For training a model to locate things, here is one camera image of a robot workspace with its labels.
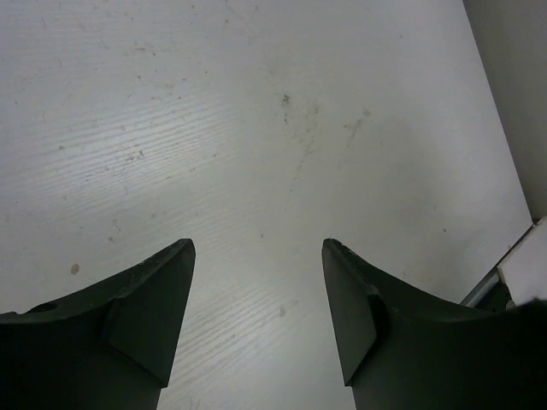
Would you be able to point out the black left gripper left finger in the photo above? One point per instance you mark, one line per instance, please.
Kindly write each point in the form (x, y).
(110, 345)

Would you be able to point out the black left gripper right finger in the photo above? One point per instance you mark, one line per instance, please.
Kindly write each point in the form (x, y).
(402, 348)

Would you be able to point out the aluminium table edge rail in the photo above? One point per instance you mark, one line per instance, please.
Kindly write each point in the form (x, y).
(519, 277)

